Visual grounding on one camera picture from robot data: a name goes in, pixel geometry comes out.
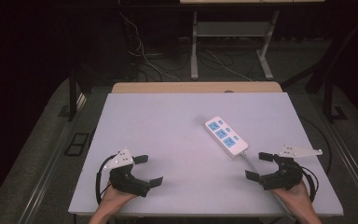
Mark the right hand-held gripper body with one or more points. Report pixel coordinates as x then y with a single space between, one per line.
287 177

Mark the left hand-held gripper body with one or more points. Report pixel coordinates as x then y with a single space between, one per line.
127 180

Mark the person's left hand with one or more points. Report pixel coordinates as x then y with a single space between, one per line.
116 197

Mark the person's right hand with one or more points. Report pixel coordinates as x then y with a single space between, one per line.
293 197

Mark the white power strip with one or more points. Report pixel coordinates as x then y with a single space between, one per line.
226 136

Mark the wooden table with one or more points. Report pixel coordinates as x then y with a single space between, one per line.
174 87

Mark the grey metal stand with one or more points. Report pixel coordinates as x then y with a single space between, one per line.
230 28

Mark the black floor frame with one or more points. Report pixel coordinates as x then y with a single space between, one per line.
77 144

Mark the black metal stand post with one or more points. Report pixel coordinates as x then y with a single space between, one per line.
329 93
72 96

